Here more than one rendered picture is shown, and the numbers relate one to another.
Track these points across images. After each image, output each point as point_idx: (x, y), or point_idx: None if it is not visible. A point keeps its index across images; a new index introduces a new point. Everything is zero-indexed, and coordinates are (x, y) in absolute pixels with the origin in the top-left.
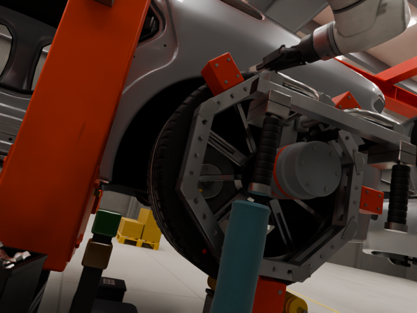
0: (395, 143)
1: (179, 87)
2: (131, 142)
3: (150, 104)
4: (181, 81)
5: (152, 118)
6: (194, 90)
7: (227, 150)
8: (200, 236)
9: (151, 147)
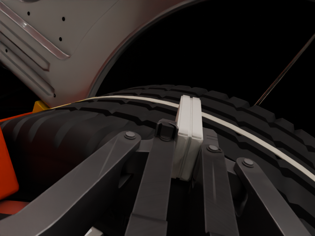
0: None
1: (234, 2)
2: (175, 66)
3: (176, 26)
4: (212, 0)
5: (216, 36)
6: (288, 3)
7: None
8: None
9: (200, 82)
